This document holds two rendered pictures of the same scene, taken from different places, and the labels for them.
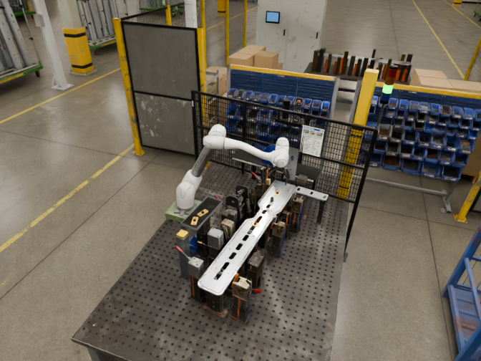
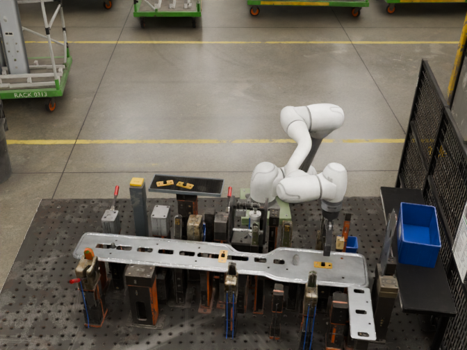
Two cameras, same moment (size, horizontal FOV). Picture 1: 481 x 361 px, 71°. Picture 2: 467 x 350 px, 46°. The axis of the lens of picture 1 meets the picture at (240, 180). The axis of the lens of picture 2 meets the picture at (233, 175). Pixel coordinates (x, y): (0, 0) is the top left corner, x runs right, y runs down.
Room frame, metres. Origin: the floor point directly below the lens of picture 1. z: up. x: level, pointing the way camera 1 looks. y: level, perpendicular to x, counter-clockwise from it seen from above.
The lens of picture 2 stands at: (1.40, -1.96, 2.75)
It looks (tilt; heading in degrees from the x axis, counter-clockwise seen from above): 34 degrees down; 70
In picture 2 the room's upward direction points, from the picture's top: 1 degrees clockwise
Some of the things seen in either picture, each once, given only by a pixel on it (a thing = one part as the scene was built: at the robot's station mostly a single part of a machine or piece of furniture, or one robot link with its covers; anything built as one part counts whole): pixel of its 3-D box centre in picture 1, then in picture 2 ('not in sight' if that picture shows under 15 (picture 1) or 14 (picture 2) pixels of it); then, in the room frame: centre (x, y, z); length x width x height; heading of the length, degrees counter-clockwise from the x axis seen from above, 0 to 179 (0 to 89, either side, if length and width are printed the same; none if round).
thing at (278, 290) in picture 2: (285, 225); (277, 312); (2.19, -0.40, 0.84); 0.11 x 0.08 x 0.29; 64
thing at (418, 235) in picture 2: (278, 157); (417, 233); (2.90, -0.37, 1.10); 0.30 x 0.17 x 0.13; 58
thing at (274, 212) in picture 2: not in sight; (272, 245); (2.32, -0.03, 0.91); 0.07 x 0.05 x 0.42; 64
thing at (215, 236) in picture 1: (215, 252); (163, 243); (1.80, 0.17, 0.90); 0.13 x 0.10 x 0.41; 64
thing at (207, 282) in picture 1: (255, 226); (218, 257); (2.00, -0.12, 1.00); 1.38 x 0.22 x 0.02; 154
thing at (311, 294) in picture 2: (295, 215); (307, 317); (2.30, -0.49, 0.87); 0.12 x 0.09 x 0.35; 64
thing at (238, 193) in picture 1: (237, 214); (247, 239); (2.20, 0.01, 0.94); 0.18 x 0.13 x 0.49; 154
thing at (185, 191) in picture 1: (185, 193); (265, 180); (2.50, 0.50, 0.92); 0.18 x 0.16 x 0.22; 174
